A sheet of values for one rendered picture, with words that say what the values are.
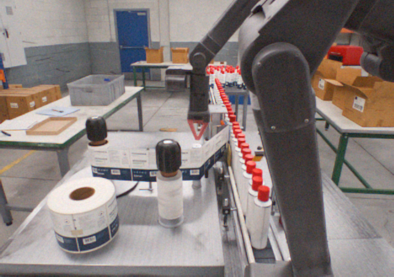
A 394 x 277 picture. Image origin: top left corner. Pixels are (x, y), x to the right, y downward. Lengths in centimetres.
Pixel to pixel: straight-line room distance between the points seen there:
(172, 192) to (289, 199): 58
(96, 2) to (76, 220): 872
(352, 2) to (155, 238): 83
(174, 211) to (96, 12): 868
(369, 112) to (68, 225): 222
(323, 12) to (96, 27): 919
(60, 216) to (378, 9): 83
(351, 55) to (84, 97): 516
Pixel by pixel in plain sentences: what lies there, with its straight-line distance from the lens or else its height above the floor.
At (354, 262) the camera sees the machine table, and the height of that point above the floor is 83.
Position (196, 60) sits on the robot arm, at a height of 143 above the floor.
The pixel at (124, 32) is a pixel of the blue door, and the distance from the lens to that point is 893.
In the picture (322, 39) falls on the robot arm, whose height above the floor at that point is 150.
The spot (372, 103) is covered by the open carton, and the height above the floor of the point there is 98.
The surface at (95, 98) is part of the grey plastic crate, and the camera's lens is 281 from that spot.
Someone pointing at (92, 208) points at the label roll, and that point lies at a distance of 84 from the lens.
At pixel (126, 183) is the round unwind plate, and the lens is 119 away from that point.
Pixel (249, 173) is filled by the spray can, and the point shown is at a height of 105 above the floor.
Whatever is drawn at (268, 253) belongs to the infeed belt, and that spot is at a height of 88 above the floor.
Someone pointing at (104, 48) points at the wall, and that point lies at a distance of 926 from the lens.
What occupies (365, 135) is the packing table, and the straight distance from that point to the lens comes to 253.
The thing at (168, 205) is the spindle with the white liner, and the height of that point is 97.
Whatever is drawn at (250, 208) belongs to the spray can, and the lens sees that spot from 87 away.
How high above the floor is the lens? 150
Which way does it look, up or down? 20 degrees down
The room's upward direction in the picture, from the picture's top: straight up
